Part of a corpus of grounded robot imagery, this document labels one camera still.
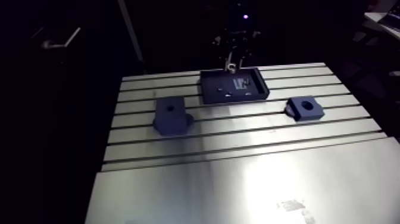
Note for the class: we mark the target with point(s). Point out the dark blue-grey tray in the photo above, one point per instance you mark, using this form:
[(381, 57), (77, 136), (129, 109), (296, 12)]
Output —
[(218, 84)]

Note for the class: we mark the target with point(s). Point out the dark blue-grey housing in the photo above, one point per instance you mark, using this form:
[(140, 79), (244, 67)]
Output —
[(307, 114)]

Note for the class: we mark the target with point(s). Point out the dark blue-grey block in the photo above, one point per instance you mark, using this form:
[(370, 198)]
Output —
[(172, 122)]

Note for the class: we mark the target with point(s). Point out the steel bearing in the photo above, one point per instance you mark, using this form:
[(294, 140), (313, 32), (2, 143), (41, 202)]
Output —
[(232, 68)]

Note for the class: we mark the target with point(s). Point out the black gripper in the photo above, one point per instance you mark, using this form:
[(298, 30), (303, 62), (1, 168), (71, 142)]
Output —
[(236, 43)]

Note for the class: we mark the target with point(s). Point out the grey metal post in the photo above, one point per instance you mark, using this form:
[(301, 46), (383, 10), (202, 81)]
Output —
[(131, 31)]

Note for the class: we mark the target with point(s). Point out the white desk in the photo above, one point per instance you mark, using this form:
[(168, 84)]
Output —
[(384, 22)]

